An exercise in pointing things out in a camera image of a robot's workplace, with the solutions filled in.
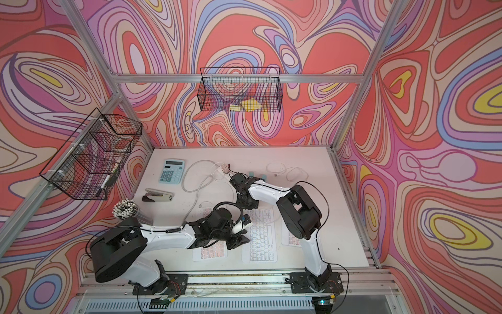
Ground pink keyboard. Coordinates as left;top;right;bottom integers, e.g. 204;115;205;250
281;223;301;247
192;202;228;262

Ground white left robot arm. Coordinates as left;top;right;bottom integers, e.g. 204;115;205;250
90;203;252;296

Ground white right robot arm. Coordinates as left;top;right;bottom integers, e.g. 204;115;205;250
230;173;332;292

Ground middle white keyboard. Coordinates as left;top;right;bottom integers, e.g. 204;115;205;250
242;209;278;264

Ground light blue calculator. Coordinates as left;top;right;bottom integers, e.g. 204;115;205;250
159;159;185;184

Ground black stapler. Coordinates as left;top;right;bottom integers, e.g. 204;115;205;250
141;188;175;203

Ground yellow sticky notes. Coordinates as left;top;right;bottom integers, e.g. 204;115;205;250
228;98;262;112

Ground clear cup of pens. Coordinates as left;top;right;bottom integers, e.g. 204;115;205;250
112;199;154;225

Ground marker in left basket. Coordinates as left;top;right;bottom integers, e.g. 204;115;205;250
95;174;111;197

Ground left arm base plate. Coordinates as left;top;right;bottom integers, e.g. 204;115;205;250
128;273;188;296

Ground back wall wire basket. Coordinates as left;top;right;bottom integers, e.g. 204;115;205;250
197;66;283;113

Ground wall wire basket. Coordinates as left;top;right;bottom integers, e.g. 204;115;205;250
39;109;142;200
197;66;283;113

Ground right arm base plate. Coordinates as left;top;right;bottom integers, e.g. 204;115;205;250
285;272;345;296

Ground left wall wire basket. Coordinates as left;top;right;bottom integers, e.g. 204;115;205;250
39;109;142;200

